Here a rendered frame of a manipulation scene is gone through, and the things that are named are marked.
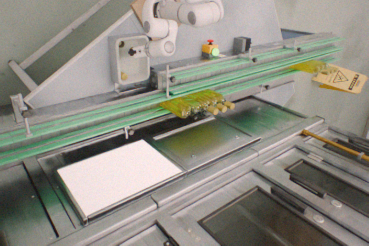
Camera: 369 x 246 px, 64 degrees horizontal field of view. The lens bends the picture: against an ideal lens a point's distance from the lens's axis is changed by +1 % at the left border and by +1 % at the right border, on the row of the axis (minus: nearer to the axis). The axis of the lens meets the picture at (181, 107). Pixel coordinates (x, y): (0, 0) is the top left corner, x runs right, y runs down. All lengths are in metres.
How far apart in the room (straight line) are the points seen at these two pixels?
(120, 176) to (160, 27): 0.60
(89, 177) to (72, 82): 0.46
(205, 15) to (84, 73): 0.62
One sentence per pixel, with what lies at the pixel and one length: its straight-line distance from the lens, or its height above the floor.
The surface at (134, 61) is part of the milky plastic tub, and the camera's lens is 1.54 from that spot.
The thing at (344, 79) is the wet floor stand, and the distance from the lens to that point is 4.69.
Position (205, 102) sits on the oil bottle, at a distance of 1.47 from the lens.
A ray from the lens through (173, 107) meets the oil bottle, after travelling 1.46.
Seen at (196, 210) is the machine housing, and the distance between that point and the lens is 1.12.
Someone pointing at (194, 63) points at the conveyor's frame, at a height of 0.87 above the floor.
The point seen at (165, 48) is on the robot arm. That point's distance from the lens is 1.19.
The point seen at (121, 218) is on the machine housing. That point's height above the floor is 1.38.
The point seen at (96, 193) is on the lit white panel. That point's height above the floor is 1.22.
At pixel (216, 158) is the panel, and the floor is 1.32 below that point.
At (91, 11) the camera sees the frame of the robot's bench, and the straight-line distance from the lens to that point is 2.03.
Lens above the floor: 2.08
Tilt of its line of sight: 46 degrees down
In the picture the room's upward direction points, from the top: 119 degrees clockwise
